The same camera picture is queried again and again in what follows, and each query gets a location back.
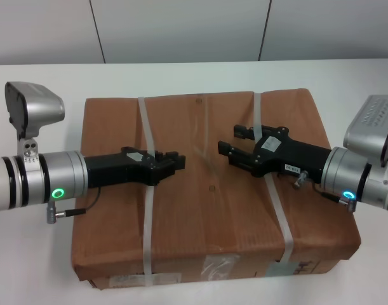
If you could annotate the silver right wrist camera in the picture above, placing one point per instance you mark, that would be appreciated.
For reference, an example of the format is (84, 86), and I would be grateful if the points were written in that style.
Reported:
(371, 127)

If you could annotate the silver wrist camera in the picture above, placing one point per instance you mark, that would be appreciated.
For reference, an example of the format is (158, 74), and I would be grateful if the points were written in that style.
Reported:
(371, 127)
(35, 108)

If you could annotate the grey box label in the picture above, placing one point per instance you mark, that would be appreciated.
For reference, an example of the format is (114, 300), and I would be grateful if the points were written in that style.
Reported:
(281, 268)

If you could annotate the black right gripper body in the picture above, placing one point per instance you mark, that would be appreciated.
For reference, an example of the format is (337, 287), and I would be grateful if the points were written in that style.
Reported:
(295, 159)

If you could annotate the clear packing tape strip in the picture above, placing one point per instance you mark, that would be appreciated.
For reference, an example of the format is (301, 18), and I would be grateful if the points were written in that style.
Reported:
(219, 267)

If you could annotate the brown cardboard box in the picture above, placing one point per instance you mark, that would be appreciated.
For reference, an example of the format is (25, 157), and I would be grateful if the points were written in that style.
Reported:
(212, 216)

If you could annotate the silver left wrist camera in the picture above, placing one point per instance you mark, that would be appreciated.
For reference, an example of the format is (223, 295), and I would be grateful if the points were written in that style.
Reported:
(35, 108)

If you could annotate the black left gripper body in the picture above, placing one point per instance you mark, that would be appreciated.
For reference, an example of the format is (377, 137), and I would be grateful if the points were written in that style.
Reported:
(117, 170)

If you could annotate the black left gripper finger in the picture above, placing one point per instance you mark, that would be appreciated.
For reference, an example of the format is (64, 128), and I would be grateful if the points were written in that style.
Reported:
(165, 173)
(176, 160)

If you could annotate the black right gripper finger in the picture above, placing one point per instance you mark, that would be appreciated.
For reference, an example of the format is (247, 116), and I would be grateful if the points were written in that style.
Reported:
(243, 131)
(231, 152)

